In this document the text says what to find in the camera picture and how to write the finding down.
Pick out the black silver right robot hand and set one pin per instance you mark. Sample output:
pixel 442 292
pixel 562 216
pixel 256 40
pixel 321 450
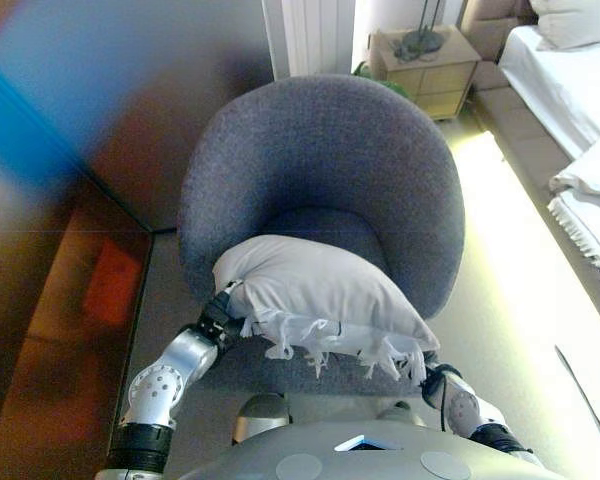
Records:
pixel 431 361

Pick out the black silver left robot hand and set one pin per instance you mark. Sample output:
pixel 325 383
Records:
pixel 220 320

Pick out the white fringed cushion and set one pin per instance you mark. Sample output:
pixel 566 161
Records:
pixel 320 285

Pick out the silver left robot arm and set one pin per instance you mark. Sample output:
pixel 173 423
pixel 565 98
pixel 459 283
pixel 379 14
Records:
pixel 165 385

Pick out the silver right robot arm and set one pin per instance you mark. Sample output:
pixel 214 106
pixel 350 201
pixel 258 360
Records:
pixel 465 405

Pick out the silver right robot leg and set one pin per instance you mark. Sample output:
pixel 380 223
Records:
pixel 400 412

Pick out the silver robot leg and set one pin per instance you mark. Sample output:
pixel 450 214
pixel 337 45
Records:
pixel 400 412
pixel 262 415

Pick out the silver left robot leg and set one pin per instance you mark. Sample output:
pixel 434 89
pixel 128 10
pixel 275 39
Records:
pixel 262 415

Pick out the silver robot torso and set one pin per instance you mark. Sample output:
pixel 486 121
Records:
pixel 370 460

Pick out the grey fabric armchair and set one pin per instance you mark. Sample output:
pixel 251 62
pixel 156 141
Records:
pixel 320 150

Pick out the bed with white bedding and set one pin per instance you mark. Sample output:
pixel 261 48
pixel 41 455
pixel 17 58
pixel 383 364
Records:
pixel 590 190

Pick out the light wooden nightstand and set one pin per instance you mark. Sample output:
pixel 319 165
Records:
pixel 430 85

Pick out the green potted plant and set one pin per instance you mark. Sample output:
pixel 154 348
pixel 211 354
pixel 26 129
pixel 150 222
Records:
pixel 375 77

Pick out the white bed mattress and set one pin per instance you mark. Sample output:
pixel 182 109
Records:
pixel 555 85

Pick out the black table lamp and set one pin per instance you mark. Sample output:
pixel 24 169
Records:
pixel 420 40

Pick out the large white bed pillow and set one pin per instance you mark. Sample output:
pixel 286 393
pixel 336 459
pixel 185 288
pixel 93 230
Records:
pixel 580 25

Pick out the beige upholstered bed frame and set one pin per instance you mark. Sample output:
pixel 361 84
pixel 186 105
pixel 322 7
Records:
pixel 520 130

